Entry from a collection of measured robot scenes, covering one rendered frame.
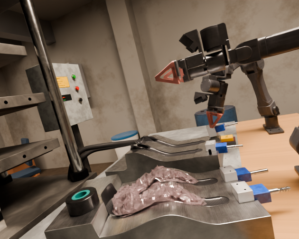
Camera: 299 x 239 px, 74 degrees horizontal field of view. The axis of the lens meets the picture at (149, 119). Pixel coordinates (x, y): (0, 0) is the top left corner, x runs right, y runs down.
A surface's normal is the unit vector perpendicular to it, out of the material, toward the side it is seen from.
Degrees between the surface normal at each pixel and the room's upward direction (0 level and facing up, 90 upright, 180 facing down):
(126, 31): 90
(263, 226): 90
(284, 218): 0
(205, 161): 90
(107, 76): 90
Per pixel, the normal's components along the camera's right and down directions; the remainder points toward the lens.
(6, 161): 0.91, -0.17
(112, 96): -0.34, 0.22
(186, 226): -0.07, 0.15
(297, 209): -0.24, -0.96
